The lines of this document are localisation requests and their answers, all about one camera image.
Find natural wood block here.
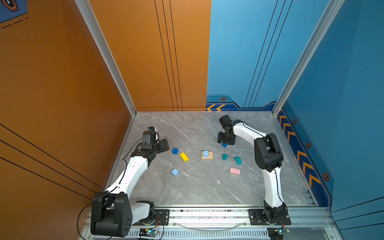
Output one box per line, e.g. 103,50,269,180
201,151,214,160

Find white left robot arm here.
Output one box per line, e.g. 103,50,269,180
91,127,169,238

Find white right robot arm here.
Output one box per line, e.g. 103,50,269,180
218,115,291,225

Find yellow wood block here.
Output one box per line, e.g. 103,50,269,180
180,152,189,162

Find teal wood block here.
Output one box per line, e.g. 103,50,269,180
234,156,242,165

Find pink wood block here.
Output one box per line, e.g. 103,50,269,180
230,168,241,175

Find dark blue cube near left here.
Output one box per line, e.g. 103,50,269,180
172,148,179,155

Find light blue cube left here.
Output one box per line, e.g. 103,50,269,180
172,169,179,176

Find left circuit board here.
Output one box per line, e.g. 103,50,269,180
139,229,159,239

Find circuit board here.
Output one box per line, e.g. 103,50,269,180
275,227,291,235
139,229,159,239

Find right circuit board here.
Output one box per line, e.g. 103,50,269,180
275,227,291,235

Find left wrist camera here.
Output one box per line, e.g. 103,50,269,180
147,126,158,134

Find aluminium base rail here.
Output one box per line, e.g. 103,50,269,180
80,205,344,240

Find aluminium corner post left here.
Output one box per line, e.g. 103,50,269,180
75,0,137,117

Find aluminium corner post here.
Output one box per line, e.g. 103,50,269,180
75,0,137,117
272,0,345,117

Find aluminium corner post right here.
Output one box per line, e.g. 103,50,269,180
272,0,345,117

